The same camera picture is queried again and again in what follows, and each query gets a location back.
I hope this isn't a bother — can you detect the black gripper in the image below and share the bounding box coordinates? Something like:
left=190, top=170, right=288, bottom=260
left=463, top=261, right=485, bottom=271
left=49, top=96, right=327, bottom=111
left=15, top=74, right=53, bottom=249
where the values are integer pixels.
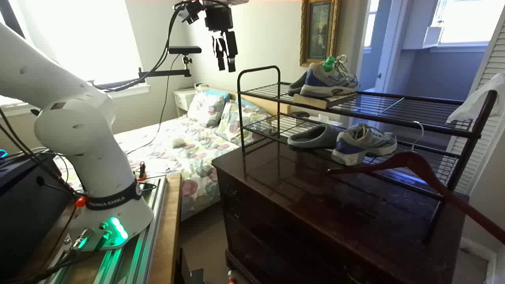
left=204, top=3, right=240, bottom=74

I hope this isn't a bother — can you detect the black metal shoe rack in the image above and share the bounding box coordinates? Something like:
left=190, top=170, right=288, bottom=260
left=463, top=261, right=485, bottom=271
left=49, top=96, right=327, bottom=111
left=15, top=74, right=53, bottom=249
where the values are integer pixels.
left=236, top=64, right=499, bottom=244

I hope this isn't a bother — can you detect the floral pillow with blue edge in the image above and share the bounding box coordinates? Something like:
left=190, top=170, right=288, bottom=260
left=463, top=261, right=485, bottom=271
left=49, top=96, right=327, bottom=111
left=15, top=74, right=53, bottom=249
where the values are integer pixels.
left=185, top=86, right=232, bottom=129

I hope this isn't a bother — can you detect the white nightstand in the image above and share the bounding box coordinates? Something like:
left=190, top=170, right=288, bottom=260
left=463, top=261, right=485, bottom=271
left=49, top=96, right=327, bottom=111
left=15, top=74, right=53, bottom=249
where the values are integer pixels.
left=172, top=85, right=199, bottom=113

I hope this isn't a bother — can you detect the gold framed picture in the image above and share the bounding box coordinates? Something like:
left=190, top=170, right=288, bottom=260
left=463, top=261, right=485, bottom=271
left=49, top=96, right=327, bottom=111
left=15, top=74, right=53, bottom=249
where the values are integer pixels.
left=299, top=0, right=341, bottom=67

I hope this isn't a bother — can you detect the small green cap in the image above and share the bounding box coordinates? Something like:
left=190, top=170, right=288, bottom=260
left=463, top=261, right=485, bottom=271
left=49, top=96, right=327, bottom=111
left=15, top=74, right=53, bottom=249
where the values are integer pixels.
left=321, top=55, right=338, bottom=74

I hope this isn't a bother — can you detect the grey and blue sneaker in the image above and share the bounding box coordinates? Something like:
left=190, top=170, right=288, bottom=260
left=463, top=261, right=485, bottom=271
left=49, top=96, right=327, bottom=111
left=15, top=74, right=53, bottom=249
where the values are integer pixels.
left=330, top=123, right=401, bottom=165
left=299, top=53, right=362, bottom=99

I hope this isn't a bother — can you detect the tan hardcover book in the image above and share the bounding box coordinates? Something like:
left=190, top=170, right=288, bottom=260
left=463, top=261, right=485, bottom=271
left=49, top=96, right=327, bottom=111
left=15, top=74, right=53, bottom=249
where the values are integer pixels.
left=291, top=89, right=360, bottom=111

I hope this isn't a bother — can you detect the bed with floral cover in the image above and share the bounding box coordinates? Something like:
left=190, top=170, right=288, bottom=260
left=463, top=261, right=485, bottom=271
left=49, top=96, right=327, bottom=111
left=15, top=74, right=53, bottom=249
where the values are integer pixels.
left=113, top=85, right=277, bottom=222

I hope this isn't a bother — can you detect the dark wooden dresser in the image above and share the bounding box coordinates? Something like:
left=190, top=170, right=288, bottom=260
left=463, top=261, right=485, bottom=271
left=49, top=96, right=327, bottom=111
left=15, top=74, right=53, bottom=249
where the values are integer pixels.
left=212, top=138, right=471, bottom=284

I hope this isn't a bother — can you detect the wooden robot mounting board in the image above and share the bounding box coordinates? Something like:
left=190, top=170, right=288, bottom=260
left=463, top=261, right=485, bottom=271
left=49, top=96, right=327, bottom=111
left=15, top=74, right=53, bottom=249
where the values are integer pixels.
left=21, top=171, right=184, bottom=284

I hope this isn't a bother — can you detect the black control box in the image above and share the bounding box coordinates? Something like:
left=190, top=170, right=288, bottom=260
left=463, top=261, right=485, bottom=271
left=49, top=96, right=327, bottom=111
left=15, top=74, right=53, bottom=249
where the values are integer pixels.
left=0, top=148, right=76, bottom=276

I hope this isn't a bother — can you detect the white louvered door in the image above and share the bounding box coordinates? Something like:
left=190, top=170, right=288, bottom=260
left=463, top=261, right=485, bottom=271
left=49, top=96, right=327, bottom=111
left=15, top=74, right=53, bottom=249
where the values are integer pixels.
left=453, top=6, right=505, bottom=197

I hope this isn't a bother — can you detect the black stereo camera bar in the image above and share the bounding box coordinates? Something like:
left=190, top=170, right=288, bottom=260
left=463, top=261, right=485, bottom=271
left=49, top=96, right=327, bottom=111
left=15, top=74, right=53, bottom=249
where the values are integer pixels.
left=166, top=44, right=204, bottom=56

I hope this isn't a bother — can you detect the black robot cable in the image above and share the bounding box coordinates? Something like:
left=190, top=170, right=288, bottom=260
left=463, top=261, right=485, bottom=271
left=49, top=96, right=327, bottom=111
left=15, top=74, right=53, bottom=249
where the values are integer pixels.
left=94, top=3, right=187, bottom=93

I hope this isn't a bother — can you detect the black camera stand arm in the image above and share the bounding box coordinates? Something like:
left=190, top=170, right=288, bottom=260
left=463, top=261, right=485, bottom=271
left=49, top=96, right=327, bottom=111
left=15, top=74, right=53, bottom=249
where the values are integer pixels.
left=136, top=52, right=195, bottom=82

